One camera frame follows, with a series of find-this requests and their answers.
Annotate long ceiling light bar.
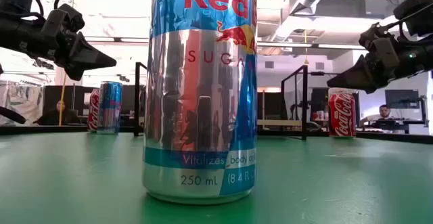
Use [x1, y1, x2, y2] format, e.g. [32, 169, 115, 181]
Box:
[256, 41, 368, 51]

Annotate person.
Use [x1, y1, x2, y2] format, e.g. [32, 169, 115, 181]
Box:
[33, 99, 82, 126]
[361, 104, 394, 125]

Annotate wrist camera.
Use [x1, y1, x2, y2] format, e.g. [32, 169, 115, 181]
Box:
[41, 3, 86, 37]
[358, 21, 401, 72]

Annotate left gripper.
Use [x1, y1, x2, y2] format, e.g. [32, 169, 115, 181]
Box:
[43, 31, 118, 82]

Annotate red Coca-Cola can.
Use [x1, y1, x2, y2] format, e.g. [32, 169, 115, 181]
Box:
[87, 87, 101, 133]
[328, 91, 357, 139]

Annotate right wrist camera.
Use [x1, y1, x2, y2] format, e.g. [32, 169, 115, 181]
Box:
[358, 21, 401, 72]

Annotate black monitor stand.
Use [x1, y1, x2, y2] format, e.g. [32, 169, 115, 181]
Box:
[416, 94, 428, 127]

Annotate green table mat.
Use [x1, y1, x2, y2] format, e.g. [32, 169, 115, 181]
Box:
[0, 131, 433, 224]

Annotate black table frame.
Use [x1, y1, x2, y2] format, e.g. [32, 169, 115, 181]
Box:
[0, 125, 433, 145]

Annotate grey patterned tarp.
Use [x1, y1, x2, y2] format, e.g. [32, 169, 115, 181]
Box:
[0, 81, 44, 127]

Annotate blue silver Red Bull can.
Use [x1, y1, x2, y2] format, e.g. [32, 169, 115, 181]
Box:
[141, 0, 258, 205]
[97, 81, 123, 135]

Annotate black office partition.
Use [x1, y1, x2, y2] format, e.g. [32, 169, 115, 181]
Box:
[42, 84, 147, 127]

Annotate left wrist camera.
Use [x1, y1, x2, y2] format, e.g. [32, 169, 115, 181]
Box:
[41, 3, 86, 37]

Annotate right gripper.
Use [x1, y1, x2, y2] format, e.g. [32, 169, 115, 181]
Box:
[327, 43, 412, 94]

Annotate black office desk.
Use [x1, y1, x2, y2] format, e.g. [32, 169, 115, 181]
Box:
[360, 118, 428, 134]

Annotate yellow hanging cable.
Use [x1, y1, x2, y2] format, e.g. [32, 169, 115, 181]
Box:
[58, 0, 76, 127]

